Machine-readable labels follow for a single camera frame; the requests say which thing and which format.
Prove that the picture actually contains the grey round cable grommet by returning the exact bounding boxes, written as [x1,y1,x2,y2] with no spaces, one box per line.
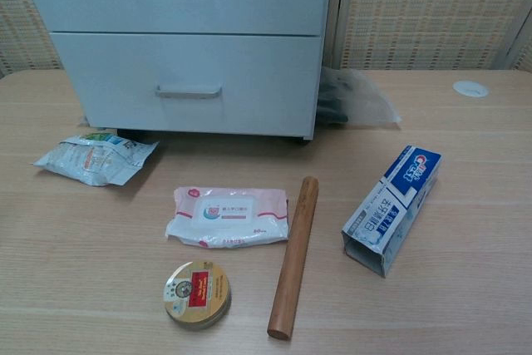
[451,79,490,99]

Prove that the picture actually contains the woven bamboo screen panel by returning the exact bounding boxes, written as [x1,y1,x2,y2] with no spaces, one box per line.
[334,0,516,71]
[496,0,532,71]
[0,0,64,80]

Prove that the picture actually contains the wooden rolling pin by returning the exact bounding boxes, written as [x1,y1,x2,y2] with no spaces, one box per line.
[266,175,320,339]

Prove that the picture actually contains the clear plastic bag black parts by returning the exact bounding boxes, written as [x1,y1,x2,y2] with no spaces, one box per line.
[318,66,403,127]

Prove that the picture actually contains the white green snack pouch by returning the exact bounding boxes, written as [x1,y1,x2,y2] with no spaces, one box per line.
[32,132,160,187]

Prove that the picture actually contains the pink white wet wipes pack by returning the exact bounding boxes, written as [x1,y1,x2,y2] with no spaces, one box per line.
[165,185,291,249]

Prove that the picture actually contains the white deep drawer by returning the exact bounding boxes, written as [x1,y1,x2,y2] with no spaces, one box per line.
[49,32,324,141]

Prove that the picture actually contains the blue white toothpaste box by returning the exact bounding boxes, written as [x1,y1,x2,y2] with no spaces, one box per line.
[341,143,443,279]

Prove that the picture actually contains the silver drawer handle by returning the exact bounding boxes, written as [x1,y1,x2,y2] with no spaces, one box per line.
[155,83,224,101]

